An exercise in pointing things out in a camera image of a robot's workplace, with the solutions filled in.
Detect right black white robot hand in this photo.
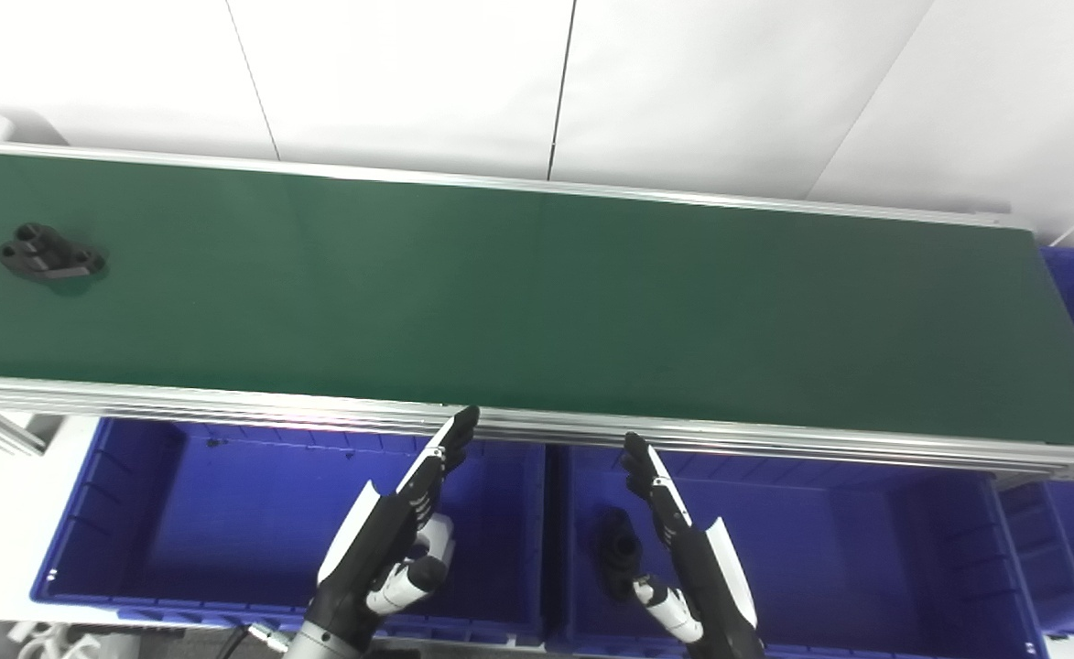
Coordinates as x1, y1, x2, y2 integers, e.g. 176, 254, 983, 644
622, 432, 766, 659

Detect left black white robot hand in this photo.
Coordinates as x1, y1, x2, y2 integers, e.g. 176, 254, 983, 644
303, 405, 482, 646

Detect black flange part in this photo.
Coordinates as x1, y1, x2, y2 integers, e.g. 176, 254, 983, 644
0, 222, 107, 280
599, 508, 645, 603

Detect green conveyor belt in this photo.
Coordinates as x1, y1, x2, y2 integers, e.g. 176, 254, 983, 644
0, 149, 1074, 449
0, 137, 1074, 482

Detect white clutter pieces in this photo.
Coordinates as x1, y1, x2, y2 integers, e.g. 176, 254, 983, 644
5, 621, 140, 659

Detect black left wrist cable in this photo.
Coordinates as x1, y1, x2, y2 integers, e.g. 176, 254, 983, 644
223, 620, 292, 654

